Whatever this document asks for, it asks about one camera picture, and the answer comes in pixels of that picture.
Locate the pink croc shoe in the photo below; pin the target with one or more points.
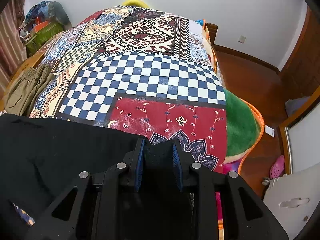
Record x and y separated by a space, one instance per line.
277 168

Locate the wooden lap desk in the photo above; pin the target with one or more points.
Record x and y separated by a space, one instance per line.
31 62

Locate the red gold striped curtain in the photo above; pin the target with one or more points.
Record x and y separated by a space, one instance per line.
13 51

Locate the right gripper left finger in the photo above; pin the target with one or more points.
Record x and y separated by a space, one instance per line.
88 208

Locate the yellow foam tube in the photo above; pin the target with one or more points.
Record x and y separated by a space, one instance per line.
135 3

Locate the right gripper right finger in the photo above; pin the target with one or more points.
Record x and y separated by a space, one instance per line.
244 214

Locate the khaki folded pants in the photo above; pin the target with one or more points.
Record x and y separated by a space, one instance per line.
22 94

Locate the white paper scrap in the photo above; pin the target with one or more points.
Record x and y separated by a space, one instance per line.
270 131

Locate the patchwork patterned bed cover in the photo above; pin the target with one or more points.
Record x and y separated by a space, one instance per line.
140 71

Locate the green orange fleece blanket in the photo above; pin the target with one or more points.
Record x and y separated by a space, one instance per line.
245 124

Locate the green storage bag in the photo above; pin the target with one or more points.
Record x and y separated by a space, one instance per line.
40 34

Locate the black pants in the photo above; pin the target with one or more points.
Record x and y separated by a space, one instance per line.
41 157

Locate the pile of blue clothes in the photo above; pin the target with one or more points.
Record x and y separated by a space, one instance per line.
51 11

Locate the white wall socket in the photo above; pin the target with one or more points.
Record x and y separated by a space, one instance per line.
241 39

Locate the wooden door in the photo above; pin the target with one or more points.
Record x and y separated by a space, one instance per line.
299 78

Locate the white plastic storage box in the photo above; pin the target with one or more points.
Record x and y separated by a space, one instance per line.
293 199

